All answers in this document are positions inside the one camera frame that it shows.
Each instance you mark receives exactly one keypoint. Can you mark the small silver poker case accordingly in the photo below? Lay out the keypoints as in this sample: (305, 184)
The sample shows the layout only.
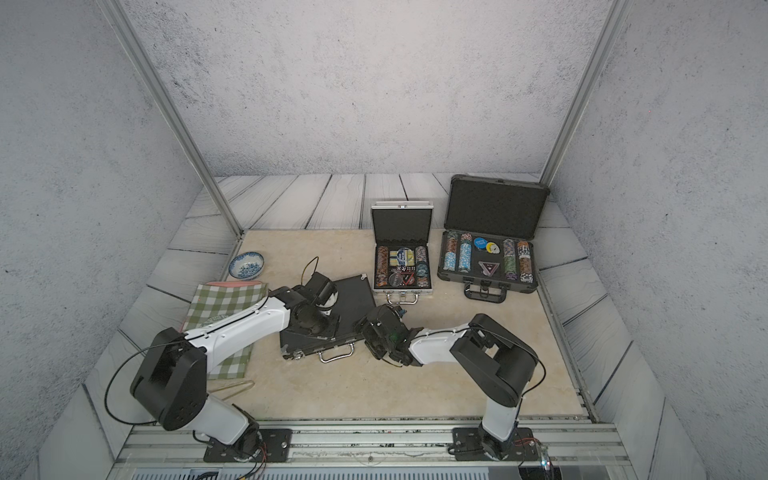
(402, 267)

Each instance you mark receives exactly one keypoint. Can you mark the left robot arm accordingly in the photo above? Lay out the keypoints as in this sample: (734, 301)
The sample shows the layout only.
(171, 382)

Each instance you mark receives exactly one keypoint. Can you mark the black carbon poker case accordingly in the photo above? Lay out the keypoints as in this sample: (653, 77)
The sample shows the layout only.
(355, 301)

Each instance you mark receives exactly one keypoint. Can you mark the blue floral ceramic bowl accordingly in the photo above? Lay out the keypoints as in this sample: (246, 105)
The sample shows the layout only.
(246, 266)

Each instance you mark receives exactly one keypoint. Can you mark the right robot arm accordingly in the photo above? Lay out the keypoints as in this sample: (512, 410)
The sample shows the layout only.
(499, 363)

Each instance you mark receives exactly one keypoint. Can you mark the green checked cloth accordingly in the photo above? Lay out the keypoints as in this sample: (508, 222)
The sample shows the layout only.
(211, 304)

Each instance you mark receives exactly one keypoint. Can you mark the pink cutting board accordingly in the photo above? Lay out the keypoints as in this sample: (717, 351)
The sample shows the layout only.
(234, 284)

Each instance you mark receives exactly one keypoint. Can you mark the large black poker case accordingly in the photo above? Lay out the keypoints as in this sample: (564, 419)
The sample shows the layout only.
(503, 211)

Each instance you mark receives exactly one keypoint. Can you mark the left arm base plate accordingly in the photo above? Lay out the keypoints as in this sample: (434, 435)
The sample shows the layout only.
(271, 445)

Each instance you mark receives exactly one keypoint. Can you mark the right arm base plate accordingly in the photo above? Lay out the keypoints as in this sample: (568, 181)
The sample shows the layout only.
(474, 444)

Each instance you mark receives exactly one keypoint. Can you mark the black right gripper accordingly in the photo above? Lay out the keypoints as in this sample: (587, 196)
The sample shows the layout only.
(366, 327)

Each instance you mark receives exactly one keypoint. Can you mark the triangular all-in button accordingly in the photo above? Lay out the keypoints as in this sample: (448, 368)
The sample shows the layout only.
(488, 269)

